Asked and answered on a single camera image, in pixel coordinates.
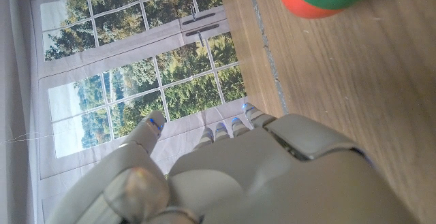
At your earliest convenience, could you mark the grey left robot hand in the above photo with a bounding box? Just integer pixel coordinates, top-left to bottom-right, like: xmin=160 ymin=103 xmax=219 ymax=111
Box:
xmin=46 ymin=103 xmax=420 ymax=224

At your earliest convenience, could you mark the printed window backdrop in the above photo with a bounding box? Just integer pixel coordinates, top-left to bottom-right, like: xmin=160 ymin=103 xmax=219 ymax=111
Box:
xmin=27 ymin=0 xmax=253 ymax=224

